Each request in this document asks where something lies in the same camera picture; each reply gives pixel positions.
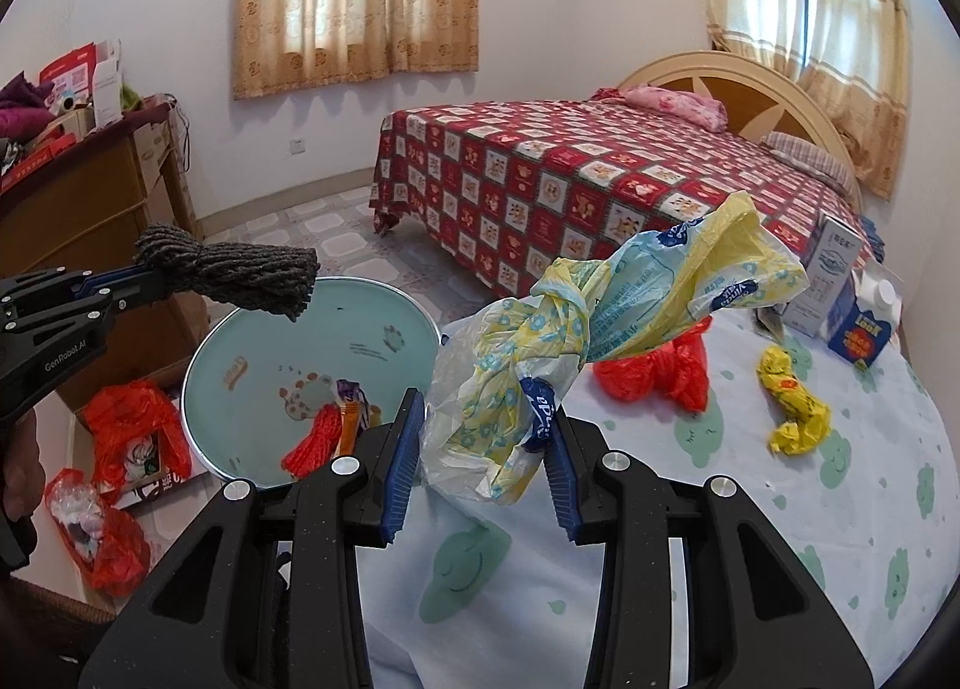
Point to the large cardboard box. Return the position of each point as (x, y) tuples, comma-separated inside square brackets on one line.
[(157, 160)]

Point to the bed with red checkered cover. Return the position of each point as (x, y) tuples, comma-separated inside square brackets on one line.
[(525, 171)]

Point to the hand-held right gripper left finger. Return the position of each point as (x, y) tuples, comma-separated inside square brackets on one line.
[(401, 464)]

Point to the red bag with box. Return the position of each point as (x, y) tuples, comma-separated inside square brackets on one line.
[(112, 411)]

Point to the flat red box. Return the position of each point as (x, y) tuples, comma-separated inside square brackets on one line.
[(37, 160)]

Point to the tall white box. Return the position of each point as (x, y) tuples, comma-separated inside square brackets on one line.
[(107, 96)]

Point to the yellow knotted plastic bag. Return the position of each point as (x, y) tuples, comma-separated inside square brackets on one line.
[(795, 404)]

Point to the wooden cabinet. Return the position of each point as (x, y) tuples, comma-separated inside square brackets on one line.
[(75, 209)]

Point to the white blue carton box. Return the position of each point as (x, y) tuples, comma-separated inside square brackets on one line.
[(821, 276)]

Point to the red bag with white scraps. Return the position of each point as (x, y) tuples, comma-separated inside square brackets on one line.
[(120, 554)]

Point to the blue red milk carton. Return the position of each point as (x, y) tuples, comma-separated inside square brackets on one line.
[(859, 340)]

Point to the small beige cardboard box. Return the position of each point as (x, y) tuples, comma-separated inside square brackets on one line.
[(71, 126)]

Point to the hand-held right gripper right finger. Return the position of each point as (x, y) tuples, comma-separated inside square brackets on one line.
[(559, 479)]

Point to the purple snack wrapper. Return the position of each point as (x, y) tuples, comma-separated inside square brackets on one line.
[(352, 390)]

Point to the blue folded cloth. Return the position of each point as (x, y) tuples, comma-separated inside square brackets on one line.
[(874, 239)]

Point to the orange snack wrapper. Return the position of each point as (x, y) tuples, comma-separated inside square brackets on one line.
[(349, 430)]

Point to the green plush cloth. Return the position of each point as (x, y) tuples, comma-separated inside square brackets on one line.
[(131, 96)]

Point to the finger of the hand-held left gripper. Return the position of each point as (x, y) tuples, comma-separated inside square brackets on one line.
[(124, 275), (135, 295)]

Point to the purple cloth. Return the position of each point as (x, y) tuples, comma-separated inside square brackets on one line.
[(22, 111)]

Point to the person's left hand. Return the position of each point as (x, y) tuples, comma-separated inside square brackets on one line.
[(19, 468)]

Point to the open red box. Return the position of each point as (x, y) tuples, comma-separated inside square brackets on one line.
[(67, 70)]

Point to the long beige curtain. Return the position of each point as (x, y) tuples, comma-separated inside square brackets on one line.
[(855, 59)]

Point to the printed cardboard box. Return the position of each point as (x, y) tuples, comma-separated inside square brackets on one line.
[(146, 460)]

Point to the wall socket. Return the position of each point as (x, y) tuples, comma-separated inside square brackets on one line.
[(298, 146)]

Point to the wide beige curtain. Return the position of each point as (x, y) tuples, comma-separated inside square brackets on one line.
[(352, 21)]

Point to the pink pillow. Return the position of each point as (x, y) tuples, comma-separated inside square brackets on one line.
[(675, 102)]

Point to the beige wooden headboard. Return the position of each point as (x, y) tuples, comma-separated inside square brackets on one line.
[(750, 70)]

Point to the large red plastic bag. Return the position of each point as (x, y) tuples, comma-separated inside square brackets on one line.
[(675, 374)]

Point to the teal round basin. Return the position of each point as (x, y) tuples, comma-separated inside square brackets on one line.
[(300, 329)]

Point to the yellow floral printed plastic bag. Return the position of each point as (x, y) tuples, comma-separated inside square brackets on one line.
[(637, 284)]

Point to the red orange bags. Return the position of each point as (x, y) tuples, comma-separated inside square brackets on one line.
[(311, 449)]

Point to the grey knitted cloth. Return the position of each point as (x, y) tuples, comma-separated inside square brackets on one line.
[(225, 269)]

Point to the plaid pillow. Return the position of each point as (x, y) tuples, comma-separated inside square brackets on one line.
[(810, 152)]

